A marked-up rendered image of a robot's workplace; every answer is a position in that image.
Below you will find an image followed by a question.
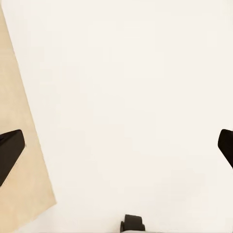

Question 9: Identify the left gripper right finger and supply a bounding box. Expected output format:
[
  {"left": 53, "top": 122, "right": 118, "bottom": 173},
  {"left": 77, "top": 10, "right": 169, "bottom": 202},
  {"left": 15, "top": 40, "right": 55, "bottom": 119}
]
[{"left": 217, "top": 129, "right": 233, "bottom": 168}]

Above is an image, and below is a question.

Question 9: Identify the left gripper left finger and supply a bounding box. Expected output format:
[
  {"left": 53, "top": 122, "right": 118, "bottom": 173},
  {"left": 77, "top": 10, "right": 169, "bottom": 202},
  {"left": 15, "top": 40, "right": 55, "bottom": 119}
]
[{"left": 0, "top": 129, "right": 25, "bottom": 188}]

